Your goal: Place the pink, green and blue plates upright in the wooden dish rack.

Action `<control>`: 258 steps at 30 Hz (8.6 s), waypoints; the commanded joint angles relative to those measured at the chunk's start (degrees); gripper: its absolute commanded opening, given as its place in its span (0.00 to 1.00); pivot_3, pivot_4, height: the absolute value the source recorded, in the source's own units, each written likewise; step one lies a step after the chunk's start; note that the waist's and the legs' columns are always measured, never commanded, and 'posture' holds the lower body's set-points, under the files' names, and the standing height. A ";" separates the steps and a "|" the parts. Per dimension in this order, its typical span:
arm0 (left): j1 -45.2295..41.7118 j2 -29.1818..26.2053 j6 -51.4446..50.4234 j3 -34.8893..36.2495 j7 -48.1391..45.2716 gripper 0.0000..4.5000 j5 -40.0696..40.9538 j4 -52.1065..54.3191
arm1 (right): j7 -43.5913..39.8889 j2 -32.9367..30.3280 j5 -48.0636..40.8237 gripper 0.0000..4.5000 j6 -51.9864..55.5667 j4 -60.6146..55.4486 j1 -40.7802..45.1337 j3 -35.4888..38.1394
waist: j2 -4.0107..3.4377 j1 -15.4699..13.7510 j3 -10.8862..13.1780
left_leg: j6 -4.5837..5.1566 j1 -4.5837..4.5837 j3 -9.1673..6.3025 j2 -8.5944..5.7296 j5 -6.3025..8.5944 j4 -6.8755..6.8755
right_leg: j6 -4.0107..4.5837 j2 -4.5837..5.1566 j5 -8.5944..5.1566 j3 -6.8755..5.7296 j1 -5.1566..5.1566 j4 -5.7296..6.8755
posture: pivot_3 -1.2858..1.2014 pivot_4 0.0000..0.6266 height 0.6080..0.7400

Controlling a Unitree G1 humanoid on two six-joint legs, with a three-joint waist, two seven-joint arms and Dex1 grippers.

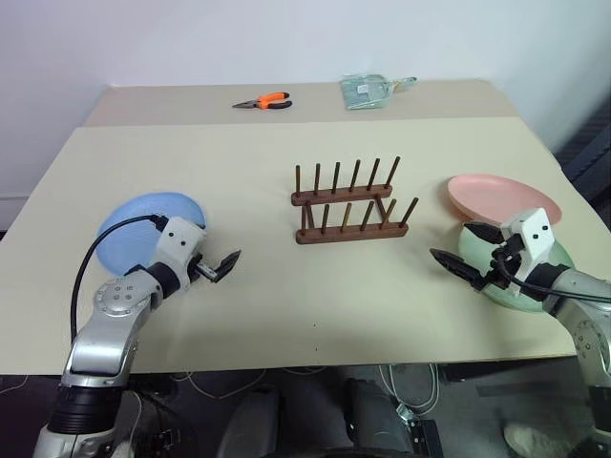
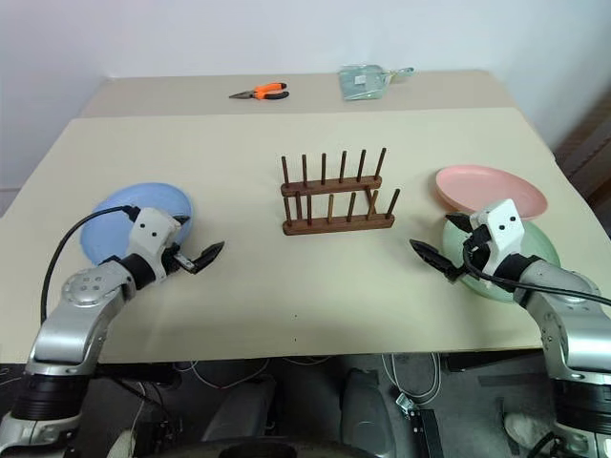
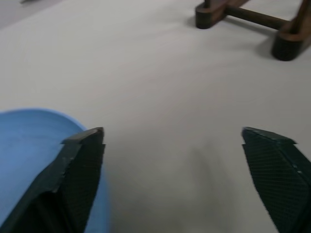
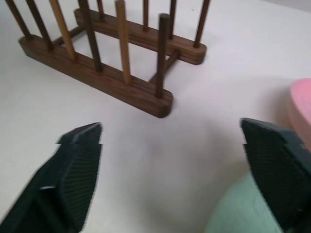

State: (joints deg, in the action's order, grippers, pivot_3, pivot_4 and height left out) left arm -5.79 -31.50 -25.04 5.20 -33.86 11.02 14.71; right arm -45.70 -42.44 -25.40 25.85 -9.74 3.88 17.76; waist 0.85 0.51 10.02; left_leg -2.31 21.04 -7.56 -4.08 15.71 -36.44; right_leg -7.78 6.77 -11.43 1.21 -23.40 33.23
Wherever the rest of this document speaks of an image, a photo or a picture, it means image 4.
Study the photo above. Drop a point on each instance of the pink plate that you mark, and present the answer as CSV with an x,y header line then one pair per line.
x,y
301,104

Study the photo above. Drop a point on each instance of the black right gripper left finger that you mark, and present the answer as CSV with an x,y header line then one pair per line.
x,y
73,174

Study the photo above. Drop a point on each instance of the green plate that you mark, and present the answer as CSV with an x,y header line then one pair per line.
x,y
240,206

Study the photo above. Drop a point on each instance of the wooden dish rack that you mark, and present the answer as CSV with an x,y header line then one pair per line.
x,y
97,48

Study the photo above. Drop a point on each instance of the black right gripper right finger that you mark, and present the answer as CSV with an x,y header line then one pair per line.
x,y
274,165

